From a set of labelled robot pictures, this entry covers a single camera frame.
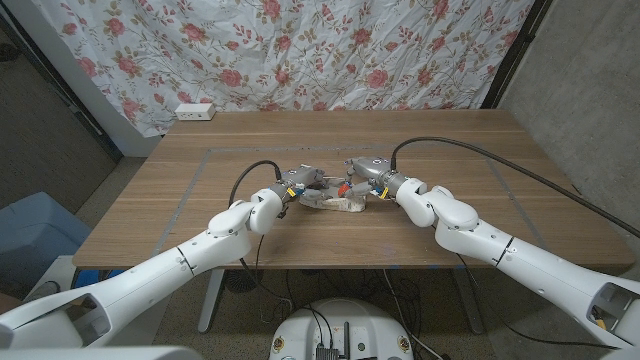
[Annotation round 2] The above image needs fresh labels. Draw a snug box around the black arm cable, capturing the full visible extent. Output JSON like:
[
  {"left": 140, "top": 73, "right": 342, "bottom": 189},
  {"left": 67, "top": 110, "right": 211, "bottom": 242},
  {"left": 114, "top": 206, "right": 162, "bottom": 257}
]
[
  {"left": 390, "top": 136, "right": 640, "bottom": 239},
  {"left": 228, "top": 159, "right": 284, "bottom": 209}
]

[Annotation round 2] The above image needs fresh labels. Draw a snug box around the floral backdrop cloth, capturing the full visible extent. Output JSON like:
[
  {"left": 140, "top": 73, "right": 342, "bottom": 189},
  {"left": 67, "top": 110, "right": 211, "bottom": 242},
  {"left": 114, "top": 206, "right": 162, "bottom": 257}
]
[{"left": 37, "top": 0, "right": 536, "bottom": 139}]

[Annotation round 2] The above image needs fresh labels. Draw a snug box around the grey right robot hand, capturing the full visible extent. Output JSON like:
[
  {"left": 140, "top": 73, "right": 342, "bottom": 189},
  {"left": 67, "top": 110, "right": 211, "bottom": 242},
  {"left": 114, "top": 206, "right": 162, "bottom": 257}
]
[{"left": 344, "top": 156, "right": 400, "bottom": 199}]

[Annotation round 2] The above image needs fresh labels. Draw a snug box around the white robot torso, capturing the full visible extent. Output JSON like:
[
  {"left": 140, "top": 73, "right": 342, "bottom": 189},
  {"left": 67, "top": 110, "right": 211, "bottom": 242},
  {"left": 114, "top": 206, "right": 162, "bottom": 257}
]
[{"left": 268, "top": 298, "right": 416, "bottom": 360}]

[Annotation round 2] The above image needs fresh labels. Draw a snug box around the blue plastic bin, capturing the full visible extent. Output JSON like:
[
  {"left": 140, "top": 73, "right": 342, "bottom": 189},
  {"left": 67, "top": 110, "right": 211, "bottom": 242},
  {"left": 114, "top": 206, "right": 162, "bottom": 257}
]
[{"left": 0, "top": 191, "right": 95, "bottom": 296}]

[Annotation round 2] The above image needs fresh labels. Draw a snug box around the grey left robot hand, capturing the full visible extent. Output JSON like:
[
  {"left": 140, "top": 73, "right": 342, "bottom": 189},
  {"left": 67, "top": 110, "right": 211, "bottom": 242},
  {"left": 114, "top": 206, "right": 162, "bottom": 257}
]
[{"left": 279, "top": 164, "right": 331, "bottom": 201}]

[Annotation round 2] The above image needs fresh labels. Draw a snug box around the white power strip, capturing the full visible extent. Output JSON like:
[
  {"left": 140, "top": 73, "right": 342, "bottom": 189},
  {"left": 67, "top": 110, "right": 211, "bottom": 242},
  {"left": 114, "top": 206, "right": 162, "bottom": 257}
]
[{"left": 174, "top": 102, "right": 217, "bottom": 122}]

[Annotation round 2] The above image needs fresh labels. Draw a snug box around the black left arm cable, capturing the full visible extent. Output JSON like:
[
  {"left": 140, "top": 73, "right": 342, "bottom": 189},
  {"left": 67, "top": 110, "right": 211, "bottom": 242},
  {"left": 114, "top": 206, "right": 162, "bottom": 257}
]
[{"left": 228, "top": 159, "right": 284, "bottom": 209}]

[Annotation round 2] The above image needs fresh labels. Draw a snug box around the black frame pole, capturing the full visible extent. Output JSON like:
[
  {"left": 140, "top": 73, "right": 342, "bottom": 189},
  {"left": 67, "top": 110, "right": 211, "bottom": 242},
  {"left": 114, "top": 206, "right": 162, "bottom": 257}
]
[{"left": 480, "top": 0, "right": 554, "bottom": 110}]

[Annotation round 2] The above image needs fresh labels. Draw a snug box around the white blue plastic machine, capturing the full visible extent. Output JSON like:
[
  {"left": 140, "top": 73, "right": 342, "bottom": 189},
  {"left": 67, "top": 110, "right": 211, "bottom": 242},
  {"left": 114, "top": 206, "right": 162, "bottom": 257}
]
[{"left": 22, "top": 254, "right": 131, "bottom": 306}]

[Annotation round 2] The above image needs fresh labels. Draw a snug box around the metal table leg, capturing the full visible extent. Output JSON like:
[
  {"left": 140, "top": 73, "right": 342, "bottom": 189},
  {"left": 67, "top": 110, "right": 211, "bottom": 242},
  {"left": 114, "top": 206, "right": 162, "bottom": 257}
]
[
  {"left": 452, "top": 268, "right": 486, "bottom": 335},
  {"left": 197, "top": 268, "right": 226, "bottom": 334}
]

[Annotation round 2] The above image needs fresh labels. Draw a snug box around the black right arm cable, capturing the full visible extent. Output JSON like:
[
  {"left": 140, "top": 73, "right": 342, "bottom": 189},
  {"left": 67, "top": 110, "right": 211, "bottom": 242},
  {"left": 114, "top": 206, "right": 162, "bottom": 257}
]
[{"left": 390, "top": 136, "right": 640, "bottom": 239}]

